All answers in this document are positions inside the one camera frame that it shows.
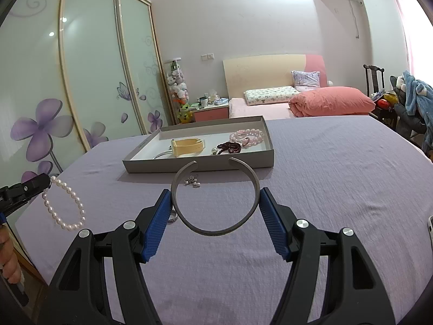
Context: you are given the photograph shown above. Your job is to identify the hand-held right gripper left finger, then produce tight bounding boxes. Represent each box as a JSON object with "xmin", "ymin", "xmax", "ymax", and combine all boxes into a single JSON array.
[{"xmin": 47, "ymin": 189, "xmax": 170, "ymax": 325}]

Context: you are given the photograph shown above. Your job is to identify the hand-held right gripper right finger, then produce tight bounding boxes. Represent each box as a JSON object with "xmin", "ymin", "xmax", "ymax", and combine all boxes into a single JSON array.
[{"xmin": 259, "ymin": 187, "xmax": 396, "ymax": 325}]

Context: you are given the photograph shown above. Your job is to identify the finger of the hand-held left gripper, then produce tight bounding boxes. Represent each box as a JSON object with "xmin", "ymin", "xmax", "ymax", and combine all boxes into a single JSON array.
[{"xmin": 7, "ymin": 173, "xmax": 52, "ymax": 212}]

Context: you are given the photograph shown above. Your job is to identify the grey cuff bangle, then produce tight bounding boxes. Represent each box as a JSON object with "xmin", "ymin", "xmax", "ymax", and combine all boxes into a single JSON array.
[{"xmin": 171, "ymin": 157, "xmax": 261, "ymax": 237}]

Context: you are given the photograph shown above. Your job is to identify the white pearl bracelet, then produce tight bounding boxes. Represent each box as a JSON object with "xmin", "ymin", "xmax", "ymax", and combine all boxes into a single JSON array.
[{"xmin": 42, "ymin": 175, "xmax": 86, "ymax": 232}]

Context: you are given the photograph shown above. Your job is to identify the grey cardboard tray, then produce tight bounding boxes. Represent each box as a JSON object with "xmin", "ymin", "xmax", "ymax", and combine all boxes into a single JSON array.
[{"xmin": 122, "ymin": 115, "xmax": 275, "ymax": 174}]

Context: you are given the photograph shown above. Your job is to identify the person's left hand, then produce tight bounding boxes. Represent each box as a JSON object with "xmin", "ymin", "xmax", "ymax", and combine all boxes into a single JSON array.
[{"xmin": 0, "ymin": 228, "xmax": 22, "ymax": 284}]

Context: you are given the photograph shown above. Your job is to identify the purple tablecloth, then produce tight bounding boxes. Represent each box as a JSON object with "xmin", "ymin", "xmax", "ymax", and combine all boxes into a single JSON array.
[{"xmin": 14, "ymin": 115, "xmax": 433, "ymax": 325}]

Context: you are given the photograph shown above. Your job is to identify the beige wide band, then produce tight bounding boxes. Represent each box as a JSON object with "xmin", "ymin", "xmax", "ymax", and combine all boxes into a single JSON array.
[{"xmin": 171, "ymin": 138, "xmax": 206, "ymax": 157}]

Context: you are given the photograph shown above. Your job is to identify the bed with pink sheet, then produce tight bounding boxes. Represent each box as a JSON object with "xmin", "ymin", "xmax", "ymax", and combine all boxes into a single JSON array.
[{"xmin": 228, "ymin": 96, "xmax": 378, "ymax": 121}]

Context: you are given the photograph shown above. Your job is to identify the pink and beige nightstand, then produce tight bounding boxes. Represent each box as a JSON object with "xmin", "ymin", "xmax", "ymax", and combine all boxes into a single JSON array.
[{"xmin": 191, "ymin": 103, "xmax": 231, "ymax": 123}]

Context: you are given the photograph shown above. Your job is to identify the white printed pillow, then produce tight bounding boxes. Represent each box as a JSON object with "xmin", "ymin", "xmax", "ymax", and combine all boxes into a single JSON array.
[{"xmin": 244, "ymin": 86, "xmax": 301, "ymax": 106}]

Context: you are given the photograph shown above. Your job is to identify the folded salmon duvet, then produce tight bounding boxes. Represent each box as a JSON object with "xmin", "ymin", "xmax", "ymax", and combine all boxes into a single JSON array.
[{"xmin": 288, "ymin": 86, "xmax": 376, "ymax": 118}]

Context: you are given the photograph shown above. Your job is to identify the clear tube of plush toys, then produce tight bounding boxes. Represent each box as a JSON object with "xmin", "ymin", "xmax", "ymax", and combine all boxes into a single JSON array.
[{"xmin": 164, "ymin": 57, "xmax": 191, "ymax": 125}]

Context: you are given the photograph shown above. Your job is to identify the floral sliding door wardrobe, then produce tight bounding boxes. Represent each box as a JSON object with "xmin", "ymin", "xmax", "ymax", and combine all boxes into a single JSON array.
[{"xmin": 0, "ymin": 0, "xmax": 170, "ymax": 190}]

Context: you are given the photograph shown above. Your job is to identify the purple floral pillow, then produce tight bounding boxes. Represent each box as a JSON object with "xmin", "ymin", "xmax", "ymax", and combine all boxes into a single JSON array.
[{"xmin": 291, "ymin": 71, "xmax": 321, "ymax": 92}]

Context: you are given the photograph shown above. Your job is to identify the beige and pink headboard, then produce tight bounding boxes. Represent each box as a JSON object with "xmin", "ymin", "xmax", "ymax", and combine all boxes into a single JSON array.
[{"xmin": 222, "ymin": 53, "xmax": 328, "ymax": 100}]

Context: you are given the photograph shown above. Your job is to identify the yellow and red toys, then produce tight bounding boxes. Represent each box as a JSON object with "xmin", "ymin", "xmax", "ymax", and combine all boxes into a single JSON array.
[{"xmin": 371, "ymin": 90, "xmax": 398, "ymax": 109}]

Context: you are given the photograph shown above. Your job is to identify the dark grey clothes pile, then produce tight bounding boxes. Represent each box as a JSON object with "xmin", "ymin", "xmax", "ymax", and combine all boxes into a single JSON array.
[{"xmin": 389, "ymin": 76, "xmax": 427, "ymax": 139}]

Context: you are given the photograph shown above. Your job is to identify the dark wooden chair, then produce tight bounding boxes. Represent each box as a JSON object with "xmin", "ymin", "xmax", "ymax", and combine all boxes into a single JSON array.
[{"xmin": 363, "ymin": 64, "xmax": 386, "ymax": 99}]

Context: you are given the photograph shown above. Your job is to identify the light blue fleece robe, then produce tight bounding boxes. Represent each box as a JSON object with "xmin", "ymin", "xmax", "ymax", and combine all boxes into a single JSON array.
[{"xmin": 401, "ymin": 71, "xmax": 433, "ymax": 153}]

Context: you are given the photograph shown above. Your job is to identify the pink curtain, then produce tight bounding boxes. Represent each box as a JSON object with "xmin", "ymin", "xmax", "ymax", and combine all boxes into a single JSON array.
[{"xmin": 386, "ymin": 0, "xmax": 433, "ymax": 75}]

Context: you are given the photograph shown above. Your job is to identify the dark red bead bracelet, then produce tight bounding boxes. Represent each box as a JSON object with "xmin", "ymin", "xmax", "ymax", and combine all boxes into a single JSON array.
[{"xmin": 216, "ymin": 141, "xmax": 241, "ymax": 154}]

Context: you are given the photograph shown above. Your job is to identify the pink bead bracelet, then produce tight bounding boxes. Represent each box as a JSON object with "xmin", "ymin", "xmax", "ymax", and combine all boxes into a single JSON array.
[{"xmin": 229, "ymin": 129, "xmax": 265, "ymax": 148}]

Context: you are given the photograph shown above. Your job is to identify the air conditioner cable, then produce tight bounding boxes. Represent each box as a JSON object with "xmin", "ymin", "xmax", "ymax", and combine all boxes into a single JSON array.
[{"xmin": 350, "ymin": 0, "xmax": 360, "ymax": 39}]

